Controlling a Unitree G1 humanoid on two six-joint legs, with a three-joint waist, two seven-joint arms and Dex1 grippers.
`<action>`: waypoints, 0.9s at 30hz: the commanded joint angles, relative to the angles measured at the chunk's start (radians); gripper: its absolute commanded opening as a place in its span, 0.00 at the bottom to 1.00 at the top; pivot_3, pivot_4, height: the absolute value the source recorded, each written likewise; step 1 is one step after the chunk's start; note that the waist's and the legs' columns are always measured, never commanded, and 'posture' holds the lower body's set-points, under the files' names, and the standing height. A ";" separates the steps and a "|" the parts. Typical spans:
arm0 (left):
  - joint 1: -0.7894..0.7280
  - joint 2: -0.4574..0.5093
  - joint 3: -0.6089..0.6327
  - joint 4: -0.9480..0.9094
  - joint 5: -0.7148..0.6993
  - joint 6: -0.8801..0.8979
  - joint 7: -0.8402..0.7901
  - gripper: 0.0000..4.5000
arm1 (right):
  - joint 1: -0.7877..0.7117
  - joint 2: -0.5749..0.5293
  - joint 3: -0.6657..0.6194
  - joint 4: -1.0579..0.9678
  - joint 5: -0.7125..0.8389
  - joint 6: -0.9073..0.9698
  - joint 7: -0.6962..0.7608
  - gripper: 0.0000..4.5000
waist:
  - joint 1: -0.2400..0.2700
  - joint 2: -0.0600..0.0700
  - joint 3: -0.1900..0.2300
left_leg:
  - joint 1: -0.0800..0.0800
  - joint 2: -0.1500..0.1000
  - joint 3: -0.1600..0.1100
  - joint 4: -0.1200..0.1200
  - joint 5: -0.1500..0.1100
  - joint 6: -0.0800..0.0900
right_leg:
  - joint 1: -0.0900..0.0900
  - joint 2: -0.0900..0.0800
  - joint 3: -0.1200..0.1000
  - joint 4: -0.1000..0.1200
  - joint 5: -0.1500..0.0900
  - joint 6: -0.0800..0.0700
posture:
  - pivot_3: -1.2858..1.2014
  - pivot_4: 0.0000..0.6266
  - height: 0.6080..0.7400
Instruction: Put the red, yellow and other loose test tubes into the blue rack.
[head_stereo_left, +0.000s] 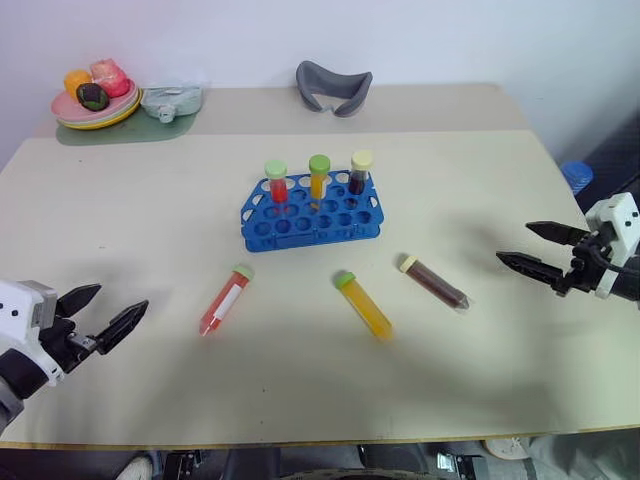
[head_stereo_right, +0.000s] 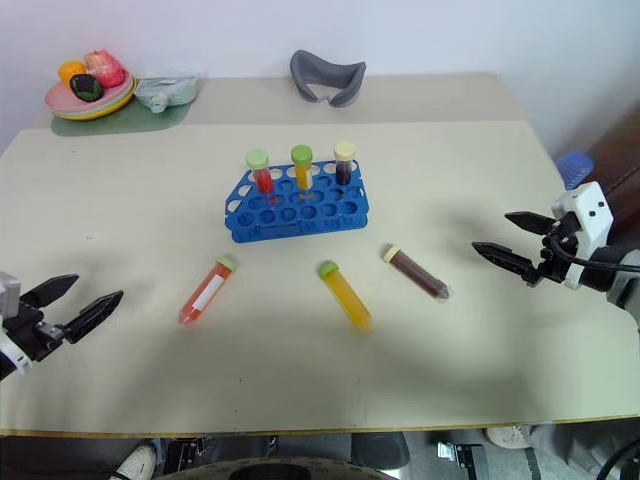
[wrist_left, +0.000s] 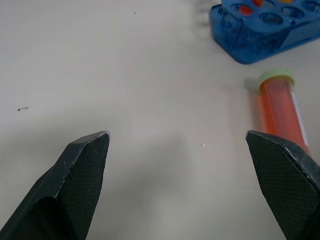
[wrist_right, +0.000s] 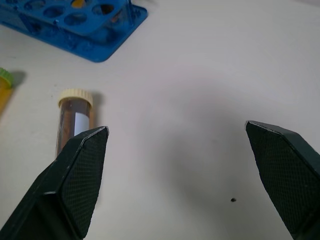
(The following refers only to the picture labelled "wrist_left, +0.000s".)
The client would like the orange tube with green cap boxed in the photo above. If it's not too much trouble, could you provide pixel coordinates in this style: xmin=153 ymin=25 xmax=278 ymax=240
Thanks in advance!
xmin=254 ymin=67 xmax=312 ymax=153

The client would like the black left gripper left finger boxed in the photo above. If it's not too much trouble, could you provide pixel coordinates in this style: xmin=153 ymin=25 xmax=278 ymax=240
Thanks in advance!
xmin=0 ymin=130 xmax=111 ymax=240

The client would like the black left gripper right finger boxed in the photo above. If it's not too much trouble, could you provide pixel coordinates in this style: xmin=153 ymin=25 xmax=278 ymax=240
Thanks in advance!
xmin=245 ymin=129 xmax=320 ymax=240

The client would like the blue tube rack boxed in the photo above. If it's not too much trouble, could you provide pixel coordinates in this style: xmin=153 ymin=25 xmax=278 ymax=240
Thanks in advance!
xmin=208 ymin=0 xmax=320 ymax=65

